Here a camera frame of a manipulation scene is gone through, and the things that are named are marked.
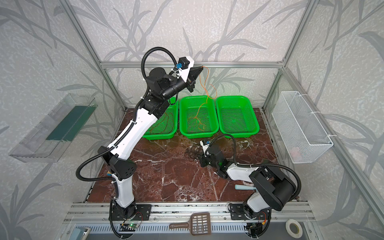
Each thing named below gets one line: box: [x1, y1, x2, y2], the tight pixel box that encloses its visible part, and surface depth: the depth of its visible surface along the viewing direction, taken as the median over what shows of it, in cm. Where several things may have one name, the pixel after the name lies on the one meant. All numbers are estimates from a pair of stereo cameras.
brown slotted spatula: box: [169, 212, 212, 236], surface depth 72 cm
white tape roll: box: [285, 219, 303, 239], surface depth 70 cm
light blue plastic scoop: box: [234, 184, 257, 190], surface depth 83 cm
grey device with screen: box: [68, 227, 91, 240], surface depth 68 cm
